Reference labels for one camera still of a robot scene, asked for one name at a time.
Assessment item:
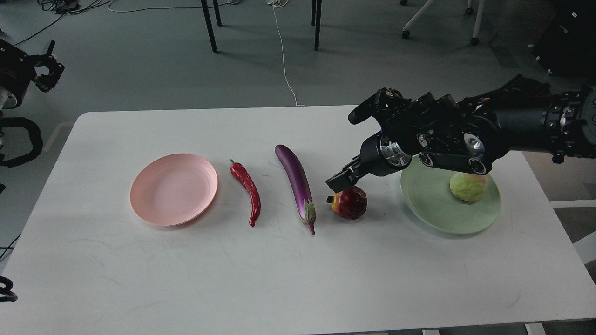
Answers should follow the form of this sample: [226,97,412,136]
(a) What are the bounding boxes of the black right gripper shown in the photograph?
[325,132,412,193]

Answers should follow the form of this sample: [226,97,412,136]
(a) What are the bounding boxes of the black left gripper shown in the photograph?
[0,40,65,109]

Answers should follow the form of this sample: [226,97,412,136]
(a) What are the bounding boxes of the red pomegranate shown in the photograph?
[326,186,368,220]

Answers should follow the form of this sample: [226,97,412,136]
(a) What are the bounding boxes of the purple eggplant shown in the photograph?
[274,144,316,235]

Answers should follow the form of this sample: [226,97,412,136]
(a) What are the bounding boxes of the red chili pepper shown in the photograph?
[229,160,261,227]

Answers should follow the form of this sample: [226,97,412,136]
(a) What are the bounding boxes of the green pink peach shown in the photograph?
[449,172,488,203]

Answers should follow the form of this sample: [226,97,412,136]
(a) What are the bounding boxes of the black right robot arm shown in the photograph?
[326,75,596,193]

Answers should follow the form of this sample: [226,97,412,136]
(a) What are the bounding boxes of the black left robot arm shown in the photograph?
[0,40,64,168]

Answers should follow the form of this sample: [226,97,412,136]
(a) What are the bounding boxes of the green plate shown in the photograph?
[400,156,501,235]

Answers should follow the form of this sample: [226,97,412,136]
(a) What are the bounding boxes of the pink plate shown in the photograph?
[129,153,218,227]

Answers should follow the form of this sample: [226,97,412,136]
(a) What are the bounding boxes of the black table leg right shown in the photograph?
[311,0,322,51]

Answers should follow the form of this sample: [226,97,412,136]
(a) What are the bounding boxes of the black table leg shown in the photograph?
[311,0,322,51]
[200,0,222,53]

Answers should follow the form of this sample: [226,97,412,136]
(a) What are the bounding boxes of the black table leg left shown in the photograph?
[200,0,222,53]

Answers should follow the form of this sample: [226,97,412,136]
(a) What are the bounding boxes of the white chair base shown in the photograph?
[401,0,486,46]

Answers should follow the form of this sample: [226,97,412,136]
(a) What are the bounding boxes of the black box on floor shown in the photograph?
[533,0,596,77]

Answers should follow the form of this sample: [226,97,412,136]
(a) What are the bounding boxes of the black floor cables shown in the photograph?
[0,0,233,47]

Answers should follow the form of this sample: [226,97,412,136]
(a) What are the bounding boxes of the white floor cable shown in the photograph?
[266,0,305,107]

